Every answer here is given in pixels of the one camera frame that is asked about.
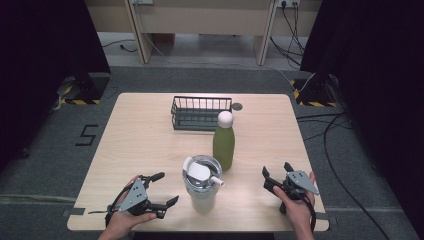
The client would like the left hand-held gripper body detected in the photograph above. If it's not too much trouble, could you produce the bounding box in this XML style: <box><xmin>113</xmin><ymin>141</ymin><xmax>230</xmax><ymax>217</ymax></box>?
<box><xmin>111</xmin><ymin>176</ymin><xmax>167</xmax><ymax>220</ymax></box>

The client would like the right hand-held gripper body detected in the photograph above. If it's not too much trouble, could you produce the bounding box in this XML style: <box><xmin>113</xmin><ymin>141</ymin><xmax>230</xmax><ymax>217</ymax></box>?
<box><xmin>266</xmin><ymin>169</ymin><xmax>320</xmax><ymax>215</ymax></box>

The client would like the green bottle with white cap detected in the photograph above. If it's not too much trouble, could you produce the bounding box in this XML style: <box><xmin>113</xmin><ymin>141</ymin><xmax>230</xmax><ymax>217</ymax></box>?
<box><xmin>212</xmin><ymin>110</ymin><xmax>236</xmax><ymax>172</ymax></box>

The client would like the person's right hand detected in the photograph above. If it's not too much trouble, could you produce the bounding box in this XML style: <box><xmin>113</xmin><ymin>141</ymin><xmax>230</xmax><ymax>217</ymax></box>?
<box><xmin>272</xmin><ymin>171</ymin><xmax>317</xmax><ymax>234</ymax></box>

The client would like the person's left hand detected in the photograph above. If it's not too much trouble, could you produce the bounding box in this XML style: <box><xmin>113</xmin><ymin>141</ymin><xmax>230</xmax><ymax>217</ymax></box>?
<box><xmin>105</xmin><ymin>175</ymin><xmax>158</xmax><ymax>236</ymax></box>

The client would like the white tumbler with clear lid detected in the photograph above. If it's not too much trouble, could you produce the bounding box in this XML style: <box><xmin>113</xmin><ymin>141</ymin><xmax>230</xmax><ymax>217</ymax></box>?
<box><xmin>181</xmin><ymin>154</ymin><xmax>226</xmax><ymax>215</ymax></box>

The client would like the black stand base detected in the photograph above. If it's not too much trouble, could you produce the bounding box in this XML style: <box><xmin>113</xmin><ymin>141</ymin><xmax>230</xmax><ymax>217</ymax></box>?
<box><xmin>289</xmin><ymin>72</ymin><xmax>339</xmax><ymax>108</ymax></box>
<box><xmin>56</xmin><ymin>71</ymin><xmax>111</xmax><ymax>106</ymax></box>

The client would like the black curtain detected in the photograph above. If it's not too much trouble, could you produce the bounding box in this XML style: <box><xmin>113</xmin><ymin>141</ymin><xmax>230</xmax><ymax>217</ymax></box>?
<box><xmin>0</xmin><ymin>0</ymin><xmax>112</xmax><ymax>173</ymax></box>
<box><xmin>299</xmin><ymin>0</ymin><xmax>424</xmax><ymax>231</ymax></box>

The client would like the beige desk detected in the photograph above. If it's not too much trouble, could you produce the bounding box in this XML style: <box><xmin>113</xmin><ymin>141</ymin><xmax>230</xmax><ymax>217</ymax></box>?
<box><xmin>84</xmin><ymin>0</ymin><xmax>323</xmax><ymax>66</ymax></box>

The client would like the left hand-held gripper cable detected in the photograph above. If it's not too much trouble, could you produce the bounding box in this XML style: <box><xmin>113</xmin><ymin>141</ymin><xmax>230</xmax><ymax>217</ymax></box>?
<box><xmin>87</xmin><ymin>181</ymin><xmax>134</xmax><ymax>228</ymax></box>

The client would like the hand-held gripper cable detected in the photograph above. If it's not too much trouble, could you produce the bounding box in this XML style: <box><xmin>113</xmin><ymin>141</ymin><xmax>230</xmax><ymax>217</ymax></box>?
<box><xmin>87</xmin><ymin>181</ymin><xmax>134</xmax><ymax>228</ymax></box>
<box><xmin>298</xmin><ymin>191</ymin><xmax>318</xmax><ymax>234</ymax></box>

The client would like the right hand-held gripper cable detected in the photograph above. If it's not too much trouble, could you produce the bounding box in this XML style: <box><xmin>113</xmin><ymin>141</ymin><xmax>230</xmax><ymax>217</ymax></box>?
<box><xmin>298</xmin><ymin>191</ymin><xmax>318</xmax><ymax>234</ymax></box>

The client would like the long black floor cable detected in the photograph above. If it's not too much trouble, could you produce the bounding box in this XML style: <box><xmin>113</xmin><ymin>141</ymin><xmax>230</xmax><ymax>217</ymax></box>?
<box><xmin>296</xmin><ymin>112</ymin><xmax>392</xmax><ymax>240</ymax></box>

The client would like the black wire basket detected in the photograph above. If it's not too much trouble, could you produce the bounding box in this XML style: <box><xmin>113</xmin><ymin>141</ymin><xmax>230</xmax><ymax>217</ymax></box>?
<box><xmin>170</xmin><ymin>95</ymin><xmax>233</xmax><ymax>132</ymax></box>

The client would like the bundle of black socket cables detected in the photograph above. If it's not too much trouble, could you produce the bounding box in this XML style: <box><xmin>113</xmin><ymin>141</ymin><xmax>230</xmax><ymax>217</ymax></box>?
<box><xmin>269</xmin><ymin>1</ymin><xmax>307</xmax><ymax>68</ymax></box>

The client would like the short black floor cable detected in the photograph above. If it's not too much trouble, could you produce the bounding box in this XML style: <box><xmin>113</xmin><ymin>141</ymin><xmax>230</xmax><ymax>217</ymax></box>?
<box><xmin>101</xmin><ymin>38</ymin><xmax>139</xmax><ymax>54</ymax></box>

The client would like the white wall socket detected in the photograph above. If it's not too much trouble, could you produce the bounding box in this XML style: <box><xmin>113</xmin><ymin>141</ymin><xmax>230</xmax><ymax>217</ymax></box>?
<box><xmin>277</xmin><ymin>0</ymin><xmax>301</xmax><ymax>9</ymax></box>

